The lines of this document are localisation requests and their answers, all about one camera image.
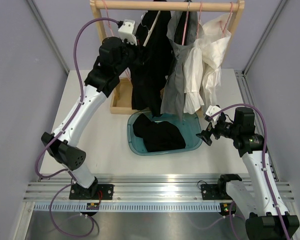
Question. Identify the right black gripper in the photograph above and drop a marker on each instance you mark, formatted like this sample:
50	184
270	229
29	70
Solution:
206	135

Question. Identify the black skirt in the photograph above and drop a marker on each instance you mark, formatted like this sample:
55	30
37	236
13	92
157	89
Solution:
158	137

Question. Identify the black dress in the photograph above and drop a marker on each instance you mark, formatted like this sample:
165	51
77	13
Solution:
148	73

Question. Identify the grey dress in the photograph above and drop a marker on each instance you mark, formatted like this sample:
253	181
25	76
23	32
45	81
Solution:
173	96

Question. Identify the white wooden hanger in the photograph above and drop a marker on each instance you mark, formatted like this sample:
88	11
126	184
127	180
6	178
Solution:
151	29

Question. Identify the pink wire hanger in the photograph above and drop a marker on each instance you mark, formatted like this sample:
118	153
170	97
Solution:
127	73

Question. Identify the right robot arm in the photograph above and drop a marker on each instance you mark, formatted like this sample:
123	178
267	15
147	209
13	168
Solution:
266	216

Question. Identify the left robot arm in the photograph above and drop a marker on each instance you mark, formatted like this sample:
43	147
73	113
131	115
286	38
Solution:
115	56

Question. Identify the teal plastic tray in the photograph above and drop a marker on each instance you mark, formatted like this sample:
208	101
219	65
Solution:
189	126

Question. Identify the white pleated blouse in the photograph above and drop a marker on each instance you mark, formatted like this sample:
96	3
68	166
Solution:
193	69

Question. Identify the wooden clothes rack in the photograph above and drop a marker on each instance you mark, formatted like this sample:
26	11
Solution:
110	82

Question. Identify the cream white garment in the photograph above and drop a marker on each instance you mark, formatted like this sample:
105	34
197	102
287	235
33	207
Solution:
213	53

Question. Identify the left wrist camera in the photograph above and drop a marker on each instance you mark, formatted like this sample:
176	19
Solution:
127	31

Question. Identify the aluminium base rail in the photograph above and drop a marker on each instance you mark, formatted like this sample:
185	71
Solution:
142	188

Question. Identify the slotted cable duct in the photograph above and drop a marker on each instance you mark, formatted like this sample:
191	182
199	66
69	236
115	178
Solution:
133	207

